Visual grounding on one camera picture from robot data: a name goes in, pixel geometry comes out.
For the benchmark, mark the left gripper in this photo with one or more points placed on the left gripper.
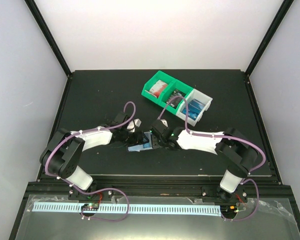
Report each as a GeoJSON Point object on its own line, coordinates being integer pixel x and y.
{"type": "Point", "coordinates": [138, 139]}

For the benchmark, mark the black leather card holder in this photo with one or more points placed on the black leather card holder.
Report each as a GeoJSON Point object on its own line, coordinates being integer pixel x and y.
{"type": "Point", "coordinates": [137, 148]}

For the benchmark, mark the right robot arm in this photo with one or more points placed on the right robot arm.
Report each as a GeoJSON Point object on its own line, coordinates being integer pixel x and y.
{"type": "Point", "coordinates": [238, 156]}

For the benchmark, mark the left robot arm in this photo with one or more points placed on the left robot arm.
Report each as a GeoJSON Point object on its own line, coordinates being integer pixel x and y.
{"type": "Point", "coordinates": [62, 154]}

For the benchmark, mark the black vip card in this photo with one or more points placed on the black vip card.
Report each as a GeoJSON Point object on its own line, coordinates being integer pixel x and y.
{"type": "Point", "coordinates": [174, 98]}

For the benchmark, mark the red white card stack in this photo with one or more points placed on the red white card stack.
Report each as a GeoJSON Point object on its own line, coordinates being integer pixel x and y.
{"type": "Point", "coordinates": [158, 88]}

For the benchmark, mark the white bin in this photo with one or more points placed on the white bin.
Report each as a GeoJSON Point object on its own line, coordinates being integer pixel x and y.
{"type": "Point", "coordinates": [207, 100]}

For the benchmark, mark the green bin middle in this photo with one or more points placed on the green bin middle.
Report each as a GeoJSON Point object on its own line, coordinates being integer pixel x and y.
{"type": "Point", "coordinates": [177, 85]}

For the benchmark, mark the green bin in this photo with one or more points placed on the green bin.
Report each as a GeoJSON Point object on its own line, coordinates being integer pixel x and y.
{"type": "Point", "coordinates": [159, 75]}
{"type": "Point", "coordinates": [177, 85]}

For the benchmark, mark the green bin left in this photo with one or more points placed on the green bin left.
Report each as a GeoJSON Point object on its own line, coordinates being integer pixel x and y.
{"type": "Point", "coordinates": [159, 75]}

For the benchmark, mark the left circuit board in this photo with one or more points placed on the left circuit board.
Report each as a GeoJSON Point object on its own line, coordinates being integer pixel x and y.
{"type": "Point", "coordinates": [90, 207]}

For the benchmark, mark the circuit board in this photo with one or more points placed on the circuit board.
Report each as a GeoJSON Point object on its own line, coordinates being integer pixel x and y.
{"type": "Point", "coordinates": [232, 209]}
{"type": "Point", "coordinates": [90, 207]}

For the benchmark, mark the right circuit board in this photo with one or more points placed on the right circuit board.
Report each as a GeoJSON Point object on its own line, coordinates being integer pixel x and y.
{"type": "Point", "coordinates": [232, 209]}

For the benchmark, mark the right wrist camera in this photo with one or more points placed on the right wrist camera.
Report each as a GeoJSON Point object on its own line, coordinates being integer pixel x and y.
{"type": "Point", "coordinates": [164, 122]}

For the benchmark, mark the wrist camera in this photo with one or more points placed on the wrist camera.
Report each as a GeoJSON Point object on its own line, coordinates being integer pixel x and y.
{"type": "Point", "coordinates": [164, 122]}
{"type": "Point", "coordinates": [133, 125]}

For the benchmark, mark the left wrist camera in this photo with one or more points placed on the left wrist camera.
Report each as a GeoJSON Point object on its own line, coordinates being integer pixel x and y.
{"type": "Point", "coordinates": [133, 125]}

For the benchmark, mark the white slotted cable duct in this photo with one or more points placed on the white slotted cable duct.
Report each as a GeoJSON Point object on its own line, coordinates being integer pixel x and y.
{"type": "Point", "coordinates": [137, 209]}

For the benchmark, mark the black aluminium frame rail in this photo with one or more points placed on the black aluminium frame rail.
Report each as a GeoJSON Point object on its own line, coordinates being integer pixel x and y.
{"type": "Point", "coordinates": [152, 186]}

